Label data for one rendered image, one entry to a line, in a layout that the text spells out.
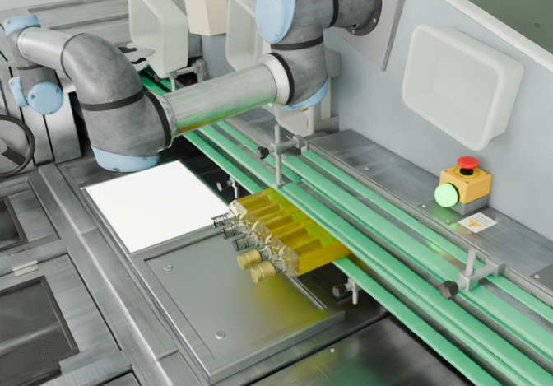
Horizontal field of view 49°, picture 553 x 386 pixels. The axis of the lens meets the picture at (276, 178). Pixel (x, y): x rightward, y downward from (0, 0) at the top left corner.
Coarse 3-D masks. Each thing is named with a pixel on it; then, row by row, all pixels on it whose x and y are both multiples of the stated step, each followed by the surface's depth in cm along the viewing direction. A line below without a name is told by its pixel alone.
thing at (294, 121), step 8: (280, 112) 167; (288, 112) 168; (296, 112) 169; (304, 112) 168; (312, 112) 152; (280, 120) 167; (288, 120) 166; (296, 120) 166; (304, 120) 165; (312, 120) 153; (288, 128) 164; (296, 128) 162; (304, 128) 161; (312, 128) 154; (304, 136) 158
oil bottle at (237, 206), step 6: (258, 192) 153; (264, 192) 153; (270, 192) 153; (276, 192) 153; (240, 198) 151; (246, 198) 151; (252, 198) 151; (258, 198) 151; (264, 198) 150; (270, 198) 150; (234, 204) 149; (240, 204) 148; (246, 204) 148; (252, 204) 148; (258, 204) 149; (228, 210) 150; (234, 210) 147; (240, 210) 147; (234, 216) 148; (234, 222) 149
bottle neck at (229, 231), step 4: (232, 224) 143; (236, 224) 143; (240, 224) 143; (224, 228) 142; (228, 228) 142; (232, 228) 142; (236, 228) 142; (240, 228) 143; (224, 232) 143; (228, 232) 141; (232, 232) 142; (236, 232) 142; (240, 232) 143; (224, 236) 143; (228, 236) 142; (232, 236) 143
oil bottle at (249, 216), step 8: (272, 200) 149; (280, 200) 149; (248, 208) 146; (256, 208) 146; (264, 208) 146; (272, 208) 146; (280, 208) 146; (288, 208) 146; (240, 216) 145; (248, 216) 143; (256, 216) 143; (264, 216) 143; (248, 224) 142; (248, 232) 143
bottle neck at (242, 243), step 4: (244, 236) 138; (248, 236) 139; (252, 236) 139; (236, 240) 137; (240, 240) 137; (244, 240) 138; (248, 240) 138; (252, 240) 138; (256, 240) 139; (236, 244) 139; (240, 244) 137; (244, 244) 138; (248, 244) 138; (252, 244) 139; (236, 248) 139; (240, 248) 137; (244, 248) 138
